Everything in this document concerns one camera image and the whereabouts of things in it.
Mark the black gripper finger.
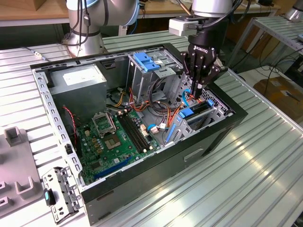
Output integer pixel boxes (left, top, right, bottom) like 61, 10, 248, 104
180, 52, 197, 98
196, 65, 229, 98

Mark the orange power wire black connector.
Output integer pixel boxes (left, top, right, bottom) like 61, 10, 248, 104
186, 91, 208, 105

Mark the hard disk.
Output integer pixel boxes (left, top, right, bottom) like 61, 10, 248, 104
165, 99, 215, 145

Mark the grey metal disk bay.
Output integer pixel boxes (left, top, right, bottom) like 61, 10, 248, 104
163, 70, 235, 147

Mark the blue plastic drive latch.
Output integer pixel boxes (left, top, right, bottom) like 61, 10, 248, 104
133, 52, 161, 73

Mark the grey optical drive cage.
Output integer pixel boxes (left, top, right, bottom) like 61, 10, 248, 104
126, 48, 183, 106

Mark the large cardboard box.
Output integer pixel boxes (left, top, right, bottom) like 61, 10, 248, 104
253, 77, 303, 121

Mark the metal slat side table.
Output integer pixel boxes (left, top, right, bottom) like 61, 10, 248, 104
227, 15, 303, 69

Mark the black RAM slot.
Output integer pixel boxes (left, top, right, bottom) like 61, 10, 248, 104
118, 113, 149, 152
123, 110, 153, 150

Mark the metal socket cover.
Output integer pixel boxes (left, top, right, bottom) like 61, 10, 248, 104
91, 113, 117, 137

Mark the CPU socket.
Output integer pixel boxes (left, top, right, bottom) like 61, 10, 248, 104
103, 134, 123, 151

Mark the grey power supply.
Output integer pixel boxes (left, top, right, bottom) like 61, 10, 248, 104
48, 64, 107, 123

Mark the green motherboard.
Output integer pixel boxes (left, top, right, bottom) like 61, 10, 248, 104
75, 110, 161, 186

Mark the black PC case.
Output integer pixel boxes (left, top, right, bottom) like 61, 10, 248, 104
29, 42, 249, 227

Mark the blue expansion slot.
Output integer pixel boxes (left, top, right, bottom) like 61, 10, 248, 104
94, 156, 133, 181

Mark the wooden desk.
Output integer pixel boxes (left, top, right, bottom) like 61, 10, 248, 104
0, 0, 281, 45

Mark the grey parts rack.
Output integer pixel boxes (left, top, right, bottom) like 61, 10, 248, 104
0, 126, 47, 219

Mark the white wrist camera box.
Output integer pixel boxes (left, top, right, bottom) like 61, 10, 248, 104
169, 18, 198, 36

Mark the blue data wire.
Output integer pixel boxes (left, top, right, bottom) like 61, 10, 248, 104
182, 87, 191, 107

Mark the black cable bundle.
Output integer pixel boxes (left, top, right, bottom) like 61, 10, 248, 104
149, 78, 171, 114

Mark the black camera cable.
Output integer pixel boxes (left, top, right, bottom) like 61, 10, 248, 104
208, 0, 252, 26

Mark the orange yellow wire bundle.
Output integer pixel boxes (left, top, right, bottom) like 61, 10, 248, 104
113, 87, 187, 126

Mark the white connector with blue wire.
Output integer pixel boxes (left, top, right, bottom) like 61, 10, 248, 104
146, 122, 170, 135

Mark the red black fan wire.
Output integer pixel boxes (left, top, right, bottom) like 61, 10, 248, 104
62, 106, 79, 147

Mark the black cable with metal connector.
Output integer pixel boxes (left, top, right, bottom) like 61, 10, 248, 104
22, 0, 92, 62

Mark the metal slot bracket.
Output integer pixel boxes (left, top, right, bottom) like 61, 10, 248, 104
41, 165, 84, 225

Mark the black blue bracket latch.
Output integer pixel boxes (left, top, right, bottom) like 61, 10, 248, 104
44, 188, 57, 206

